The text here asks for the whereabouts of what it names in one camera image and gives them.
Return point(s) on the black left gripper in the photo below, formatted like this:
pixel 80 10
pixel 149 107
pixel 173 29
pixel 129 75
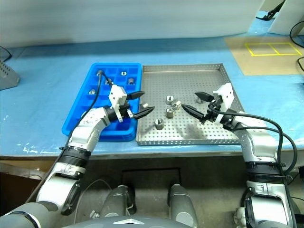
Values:
pixel 126 110

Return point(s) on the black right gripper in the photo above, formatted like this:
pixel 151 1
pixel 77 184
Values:
pixel 212 114

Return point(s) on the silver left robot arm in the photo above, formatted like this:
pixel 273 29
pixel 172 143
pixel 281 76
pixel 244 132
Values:
pixel 88 133

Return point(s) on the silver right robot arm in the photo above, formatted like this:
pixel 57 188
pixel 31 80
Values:
pixel 256 142

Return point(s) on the blue plastic compartment tray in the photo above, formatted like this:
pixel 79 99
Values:
pixel 76 111

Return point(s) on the metal nut on tray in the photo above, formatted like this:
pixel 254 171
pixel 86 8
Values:
pixel 170 99

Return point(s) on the perforated metal tray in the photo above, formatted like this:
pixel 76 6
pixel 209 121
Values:
pixel 166 80

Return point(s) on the brown cardboard mat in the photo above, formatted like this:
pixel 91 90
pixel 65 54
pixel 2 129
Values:
pixel 261 64

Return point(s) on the grey rounded robot leg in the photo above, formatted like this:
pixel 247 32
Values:
pixel 180 204
pixel 116 204

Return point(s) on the white foam board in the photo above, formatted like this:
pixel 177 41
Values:
pixel 282 23

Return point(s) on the grey robot torso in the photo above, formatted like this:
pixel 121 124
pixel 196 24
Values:
pixel 123 223

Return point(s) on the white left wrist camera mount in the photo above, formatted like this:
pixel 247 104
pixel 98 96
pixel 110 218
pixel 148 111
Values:
pixel 116 97

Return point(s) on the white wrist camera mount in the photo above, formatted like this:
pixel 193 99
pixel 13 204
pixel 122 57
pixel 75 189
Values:
pixel 116 97
pixel 225 92

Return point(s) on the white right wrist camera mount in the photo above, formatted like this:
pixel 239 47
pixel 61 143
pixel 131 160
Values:
pixel 225 92

